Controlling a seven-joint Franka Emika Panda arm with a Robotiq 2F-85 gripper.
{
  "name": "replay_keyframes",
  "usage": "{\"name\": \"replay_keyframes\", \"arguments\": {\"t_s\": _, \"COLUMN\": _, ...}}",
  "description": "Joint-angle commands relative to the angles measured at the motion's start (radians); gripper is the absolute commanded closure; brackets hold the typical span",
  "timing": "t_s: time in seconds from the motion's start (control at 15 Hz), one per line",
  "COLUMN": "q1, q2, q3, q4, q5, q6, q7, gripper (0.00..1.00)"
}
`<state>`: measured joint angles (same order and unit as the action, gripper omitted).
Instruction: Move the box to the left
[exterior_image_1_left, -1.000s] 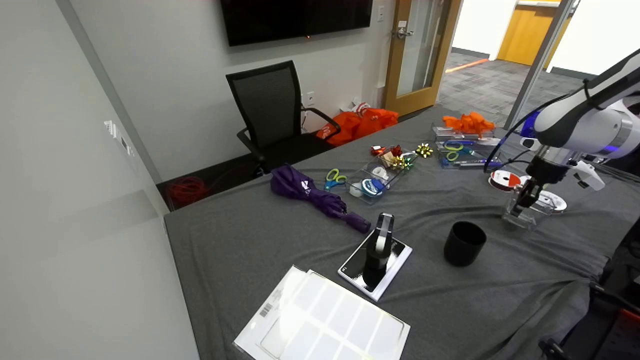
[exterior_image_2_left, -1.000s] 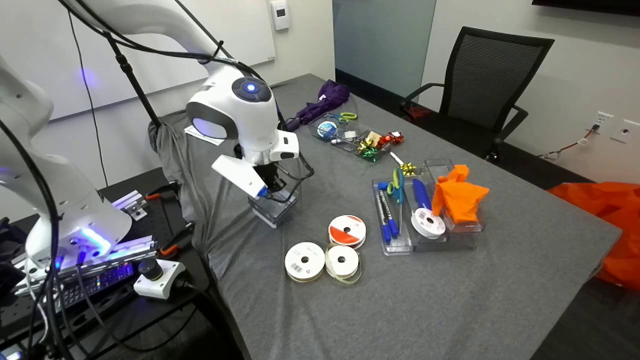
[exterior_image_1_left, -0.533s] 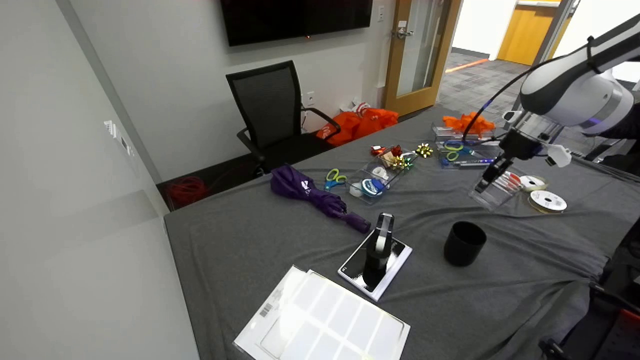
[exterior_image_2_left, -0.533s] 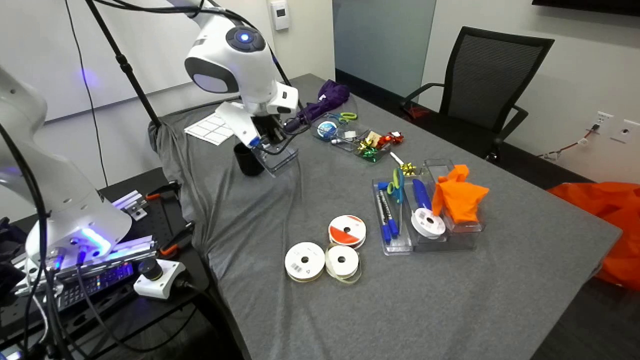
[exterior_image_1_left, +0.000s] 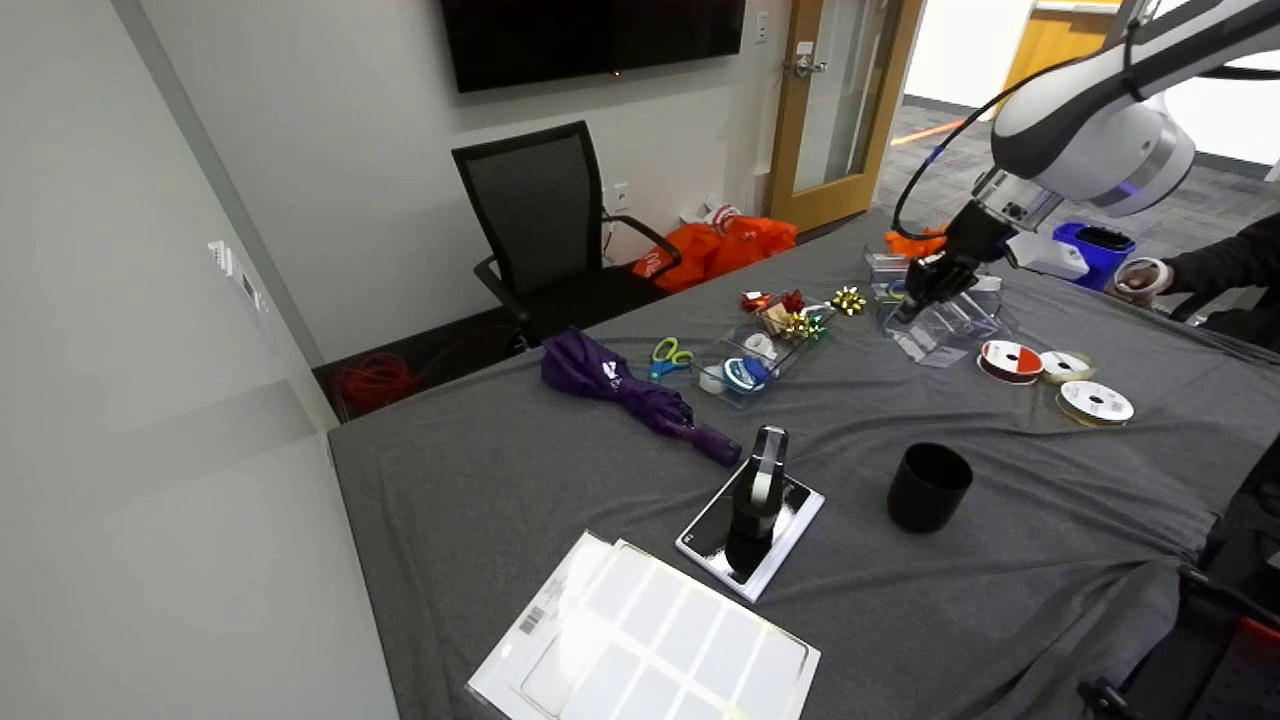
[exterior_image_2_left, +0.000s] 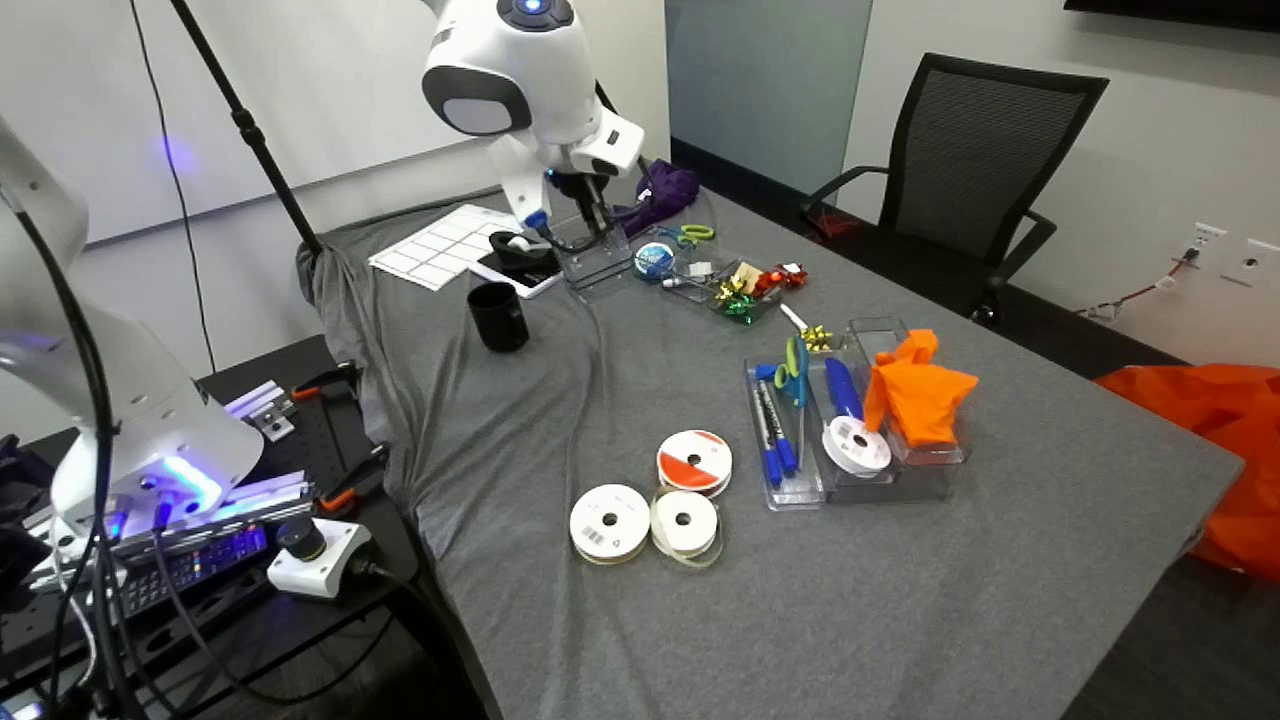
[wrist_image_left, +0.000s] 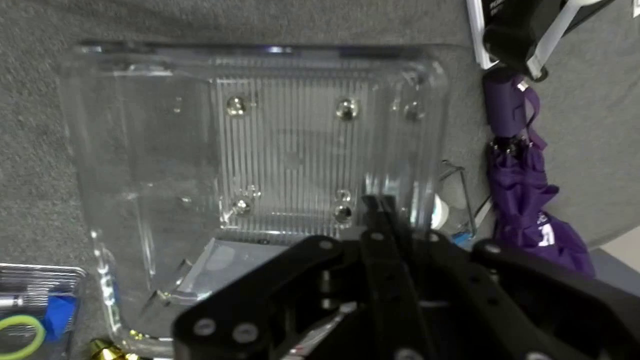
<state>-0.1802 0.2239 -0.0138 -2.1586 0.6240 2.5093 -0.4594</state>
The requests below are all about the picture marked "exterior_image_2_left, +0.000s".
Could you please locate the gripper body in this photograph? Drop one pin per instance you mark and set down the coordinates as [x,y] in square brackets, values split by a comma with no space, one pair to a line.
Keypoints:
[570,184]

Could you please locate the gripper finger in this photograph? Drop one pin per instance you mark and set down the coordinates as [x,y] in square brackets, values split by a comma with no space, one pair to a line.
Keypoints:
[583,222]
[602,212]

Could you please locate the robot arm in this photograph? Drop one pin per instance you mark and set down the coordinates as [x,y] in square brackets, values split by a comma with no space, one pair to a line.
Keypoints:
[510,70]

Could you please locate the small clear plastic box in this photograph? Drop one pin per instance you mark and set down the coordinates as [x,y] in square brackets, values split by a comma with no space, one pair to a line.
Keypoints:
[600,268]

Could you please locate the narrow clear plastic box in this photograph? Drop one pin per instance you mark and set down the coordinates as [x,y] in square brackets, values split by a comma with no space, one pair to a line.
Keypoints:
[795,490]

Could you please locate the white emergency stop button box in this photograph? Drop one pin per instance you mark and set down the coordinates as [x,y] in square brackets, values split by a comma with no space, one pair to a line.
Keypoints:
[318,560]

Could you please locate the purple cloth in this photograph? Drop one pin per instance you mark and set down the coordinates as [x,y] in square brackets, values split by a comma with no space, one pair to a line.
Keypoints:
[662,190]

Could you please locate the black tape dispenser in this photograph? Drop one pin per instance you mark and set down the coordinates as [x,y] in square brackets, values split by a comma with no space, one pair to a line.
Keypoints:
[525,255]

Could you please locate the blue ribbon roll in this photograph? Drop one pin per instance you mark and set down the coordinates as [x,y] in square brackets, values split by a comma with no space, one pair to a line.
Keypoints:
[654,262]

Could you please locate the black white-edged flat tray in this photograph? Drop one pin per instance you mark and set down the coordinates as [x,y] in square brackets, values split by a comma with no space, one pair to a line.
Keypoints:
[520,282]

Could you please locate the green yellow scissors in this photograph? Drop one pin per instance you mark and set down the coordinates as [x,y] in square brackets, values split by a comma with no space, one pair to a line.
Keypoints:
[692,234]

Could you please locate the black cup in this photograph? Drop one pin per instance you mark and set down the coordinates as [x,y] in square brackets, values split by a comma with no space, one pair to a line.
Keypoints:
[497,320]

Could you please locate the clear plastic tray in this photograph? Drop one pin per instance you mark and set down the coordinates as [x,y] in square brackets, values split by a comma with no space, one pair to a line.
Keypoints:
[705,300]

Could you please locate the white label sheet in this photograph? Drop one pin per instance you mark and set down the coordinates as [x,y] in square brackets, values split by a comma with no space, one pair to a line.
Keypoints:
[430,250]

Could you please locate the tan gift tag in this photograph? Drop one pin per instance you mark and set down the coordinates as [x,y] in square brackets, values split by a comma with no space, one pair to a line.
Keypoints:
[746,275]

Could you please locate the green gift bow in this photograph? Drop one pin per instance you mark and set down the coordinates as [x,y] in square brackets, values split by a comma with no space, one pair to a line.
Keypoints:
[738,306]

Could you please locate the red gift bow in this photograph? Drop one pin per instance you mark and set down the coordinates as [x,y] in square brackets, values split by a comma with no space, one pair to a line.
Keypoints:
[780,278]

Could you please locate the frosted glass panel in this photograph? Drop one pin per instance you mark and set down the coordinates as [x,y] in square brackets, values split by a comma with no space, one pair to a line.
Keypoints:
[765,90]

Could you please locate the white stick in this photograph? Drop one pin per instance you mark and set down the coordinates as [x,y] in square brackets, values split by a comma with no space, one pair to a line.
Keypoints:
[793,317]

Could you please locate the small gold gift bow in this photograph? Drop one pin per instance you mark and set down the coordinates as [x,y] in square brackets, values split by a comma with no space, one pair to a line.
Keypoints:
[817,338]

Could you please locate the blue green scissors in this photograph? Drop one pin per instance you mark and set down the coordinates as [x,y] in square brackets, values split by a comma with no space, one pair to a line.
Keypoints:
[796,370]

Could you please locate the red white ribbon spool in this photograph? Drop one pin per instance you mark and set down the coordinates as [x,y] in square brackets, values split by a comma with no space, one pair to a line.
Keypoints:
[694,462]

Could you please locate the black marker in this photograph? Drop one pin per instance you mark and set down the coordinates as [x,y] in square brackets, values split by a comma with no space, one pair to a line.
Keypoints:
[767,420]

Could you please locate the whiteboard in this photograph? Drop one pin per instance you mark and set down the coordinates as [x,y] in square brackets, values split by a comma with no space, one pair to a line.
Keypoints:
[300,90]

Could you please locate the white ribbon spool with barcode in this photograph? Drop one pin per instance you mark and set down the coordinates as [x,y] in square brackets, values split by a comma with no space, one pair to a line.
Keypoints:
[610,522]

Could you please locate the orange black clamp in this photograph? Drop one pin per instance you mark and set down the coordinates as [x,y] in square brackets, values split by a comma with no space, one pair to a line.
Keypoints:
[352,482]
[325,382]

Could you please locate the cream ribbon spool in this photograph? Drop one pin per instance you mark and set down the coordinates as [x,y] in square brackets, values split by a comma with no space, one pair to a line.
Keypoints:
[685,525]

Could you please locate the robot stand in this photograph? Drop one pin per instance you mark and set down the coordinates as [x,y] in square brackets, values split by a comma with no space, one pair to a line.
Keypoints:
[330,430]

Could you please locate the orange cloth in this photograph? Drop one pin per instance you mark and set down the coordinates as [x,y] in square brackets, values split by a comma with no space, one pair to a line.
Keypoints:
[920,395]

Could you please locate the black office chair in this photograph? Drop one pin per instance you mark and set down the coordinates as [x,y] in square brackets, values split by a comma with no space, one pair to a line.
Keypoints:
[970,160]

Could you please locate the grey table cloth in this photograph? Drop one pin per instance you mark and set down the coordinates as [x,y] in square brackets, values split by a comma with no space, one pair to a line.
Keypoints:
[800,600]

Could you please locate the orange plastic bag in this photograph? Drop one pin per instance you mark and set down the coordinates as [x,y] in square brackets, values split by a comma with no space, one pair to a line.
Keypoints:
[1220,420]

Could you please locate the silver metal bracket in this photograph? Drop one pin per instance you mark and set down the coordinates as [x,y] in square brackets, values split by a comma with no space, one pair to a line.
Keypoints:
[262,408]

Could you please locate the black wall screen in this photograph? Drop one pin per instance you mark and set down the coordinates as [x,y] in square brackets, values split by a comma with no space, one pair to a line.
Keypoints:
[1170,10]

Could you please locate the white wall socket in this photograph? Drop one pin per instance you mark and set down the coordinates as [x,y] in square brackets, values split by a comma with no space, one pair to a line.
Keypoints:
[1250,262]
[1209,240]

